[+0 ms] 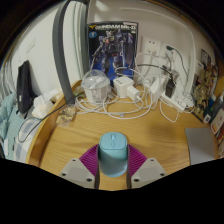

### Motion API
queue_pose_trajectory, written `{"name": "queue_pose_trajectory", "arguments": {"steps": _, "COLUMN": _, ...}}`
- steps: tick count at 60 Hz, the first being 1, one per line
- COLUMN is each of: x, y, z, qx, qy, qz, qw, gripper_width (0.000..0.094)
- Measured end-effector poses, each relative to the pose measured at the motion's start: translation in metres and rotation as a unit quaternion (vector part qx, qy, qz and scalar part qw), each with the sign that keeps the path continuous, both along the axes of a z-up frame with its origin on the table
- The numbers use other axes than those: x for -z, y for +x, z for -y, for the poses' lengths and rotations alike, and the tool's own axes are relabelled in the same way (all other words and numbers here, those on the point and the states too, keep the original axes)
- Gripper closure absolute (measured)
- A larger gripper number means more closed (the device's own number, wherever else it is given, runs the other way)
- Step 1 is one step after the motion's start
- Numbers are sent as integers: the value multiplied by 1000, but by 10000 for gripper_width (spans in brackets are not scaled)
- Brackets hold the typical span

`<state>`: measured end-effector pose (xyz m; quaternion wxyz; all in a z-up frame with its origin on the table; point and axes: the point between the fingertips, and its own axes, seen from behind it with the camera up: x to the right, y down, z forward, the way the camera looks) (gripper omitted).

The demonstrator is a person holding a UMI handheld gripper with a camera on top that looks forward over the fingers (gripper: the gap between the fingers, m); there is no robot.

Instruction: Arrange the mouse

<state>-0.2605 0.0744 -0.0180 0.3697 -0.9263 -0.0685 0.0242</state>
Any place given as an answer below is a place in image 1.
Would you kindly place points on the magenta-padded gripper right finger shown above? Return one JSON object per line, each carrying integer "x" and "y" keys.
{"x": 148, "y": 170}

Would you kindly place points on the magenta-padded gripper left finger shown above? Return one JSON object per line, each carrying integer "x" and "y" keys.
{"x": 75, "y": 170}

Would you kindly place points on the light blue computer mouse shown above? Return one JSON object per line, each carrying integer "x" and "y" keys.
{"x": 113, "y": 153}

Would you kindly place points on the clear snack bag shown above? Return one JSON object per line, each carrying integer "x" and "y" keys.
{"x": 66, "y": 116}

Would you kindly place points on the white power strip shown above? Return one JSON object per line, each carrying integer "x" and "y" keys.
{"x": 173, "y": 102}

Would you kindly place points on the white tissue pack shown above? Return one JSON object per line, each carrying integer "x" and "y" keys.
{"x": 41, "y": 106}

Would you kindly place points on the teal and plaid bedding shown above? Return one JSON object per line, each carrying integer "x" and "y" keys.
{"x": 10, "y": 126}

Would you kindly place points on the clear domed plastic cup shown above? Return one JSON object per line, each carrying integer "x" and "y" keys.
{"x": 96, "y": 86}

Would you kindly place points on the white multi-port charger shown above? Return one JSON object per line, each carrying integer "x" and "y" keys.
{"x": 121, "y": 85}

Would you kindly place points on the dark teal round box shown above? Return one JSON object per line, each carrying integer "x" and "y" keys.
{"x": 213, "y": 105}

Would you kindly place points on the brown tree creature figurine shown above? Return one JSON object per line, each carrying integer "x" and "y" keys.
{"x": 201, "y": 90}

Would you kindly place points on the black bag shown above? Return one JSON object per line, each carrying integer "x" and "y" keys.
{"x": 24, "y": 86}

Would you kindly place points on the robot model kit box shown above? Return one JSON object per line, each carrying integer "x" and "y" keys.
{"x": 111, "y": 50}

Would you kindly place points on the colourful printed boxes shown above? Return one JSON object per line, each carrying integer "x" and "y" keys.
{"x": 206, "y": 56}

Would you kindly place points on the white wall socket plate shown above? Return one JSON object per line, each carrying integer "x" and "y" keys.
{"x": 150, "y": 45}
{"x": 165, "y": 53}

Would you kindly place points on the wooden shelf with grey frame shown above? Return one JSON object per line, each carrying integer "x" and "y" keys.
{"x": 61, "y": 50}

